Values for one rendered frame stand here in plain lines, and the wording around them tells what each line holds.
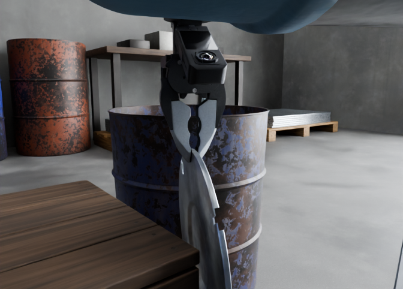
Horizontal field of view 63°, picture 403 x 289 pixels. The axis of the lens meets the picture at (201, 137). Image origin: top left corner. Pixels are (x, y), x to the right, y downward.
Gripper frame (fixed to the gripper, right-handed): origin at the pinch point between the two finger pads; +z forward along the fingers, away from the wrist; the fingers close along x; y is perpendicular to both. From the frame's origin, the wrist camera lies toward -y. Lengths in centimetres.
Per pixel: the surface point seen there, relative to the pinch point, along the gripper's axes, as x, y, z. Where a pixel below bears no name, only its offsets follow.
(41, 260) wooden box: 19.3, -7.4, 9.4
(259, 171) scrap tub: -22.4, 26.9, 11.3
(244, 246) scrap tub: -17.5, 23.6, 28.6
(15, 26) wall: 92, 279, -58
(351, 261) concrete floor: -58, 35, 45
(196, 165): 0.4, -2.9, 0.9
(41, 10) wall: 72, 288, -74
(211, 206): 0.2, -10.0, 4.0
